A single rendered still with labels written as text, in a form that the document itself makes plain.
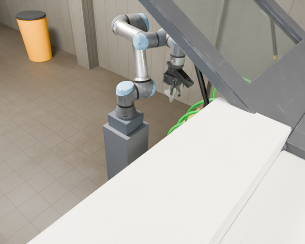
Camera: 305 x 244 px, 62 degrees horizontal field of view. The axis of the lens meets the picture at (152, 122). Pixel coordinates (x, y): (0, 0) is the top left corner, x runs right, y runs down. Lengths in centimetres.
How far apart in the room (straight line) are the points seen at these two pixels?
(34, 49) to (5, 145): 213
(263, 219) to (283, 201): 8
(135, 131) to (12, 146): 170
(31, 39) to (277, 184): 443
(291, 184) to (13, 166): 258
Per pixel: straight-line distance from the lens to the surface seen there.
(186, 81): 129
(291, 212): 66
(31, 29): 469
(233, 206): 52
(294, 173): 75
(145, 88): 170
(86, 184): 253
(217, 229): 48
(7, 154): 307
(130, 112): 172
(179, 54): 126
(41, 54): 485
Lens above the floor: 195
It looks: 38 degrees down
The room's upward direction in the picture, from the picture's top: 3 degrees clockwise
